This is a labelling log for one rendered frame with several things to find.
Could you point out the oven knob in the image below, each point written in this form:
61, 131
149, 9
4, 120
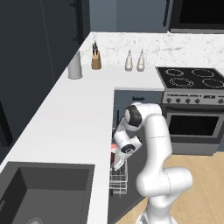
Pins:
178, 101
220, 101
187, 101
197, 101
168, 100

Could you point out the oven door with window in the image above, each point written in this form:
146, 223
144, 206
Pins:
194, 125

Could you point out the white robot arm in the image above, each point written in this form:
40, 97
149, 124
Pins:
156, 137

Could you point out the black fridge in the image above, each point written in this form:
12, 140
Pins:
32, 67

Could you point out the blue-grey drawer front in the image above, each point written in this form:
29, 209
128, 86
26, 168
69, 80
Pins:
153, 97

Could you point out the black microwave oven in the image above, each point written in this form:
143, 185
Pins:
198, 14

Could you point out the dark grey dishwasher door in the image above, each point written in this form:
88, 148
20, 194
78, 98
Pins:
128, 207

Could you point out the dark grey sink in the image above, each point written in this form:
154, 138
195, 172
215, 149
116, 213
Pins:
46, 192

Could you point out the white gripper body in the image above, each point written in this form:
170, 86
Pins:
119, 162

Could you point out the black hob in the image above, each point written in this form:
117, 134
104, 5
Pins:
189, 78

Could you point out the white shaker bottle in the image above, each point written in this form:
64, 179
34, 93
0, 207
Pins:
141, 62
128, 61

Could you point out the grey paper towel roll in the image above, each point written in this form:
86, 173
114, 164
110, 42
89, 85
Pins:
75, 67

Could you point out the wooden knife block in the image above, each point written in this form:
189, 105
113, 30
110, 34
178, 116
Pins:
96, 60

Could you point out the blue-grey wall cupboard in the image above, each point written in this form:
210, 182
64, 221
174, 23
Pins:
128, 14

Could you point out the red cup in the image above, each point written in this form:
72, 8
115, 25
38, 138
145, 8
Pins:
113, 147

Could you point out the steel oven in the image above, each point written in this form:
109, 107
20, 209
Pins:
191, 148

